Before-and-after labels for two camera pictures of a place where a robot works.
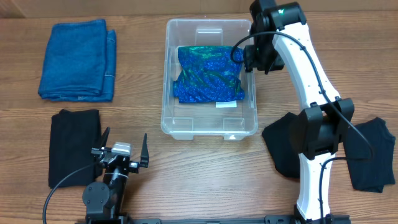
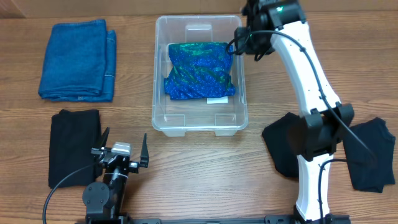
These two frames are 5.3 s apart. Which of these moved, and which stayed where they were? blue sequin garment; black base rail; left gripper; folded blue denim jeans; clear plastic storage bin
Moved: clear plastic storage bin; blue sequin garment
Stayed: black base rail; left gripper; folded blue denim jeans
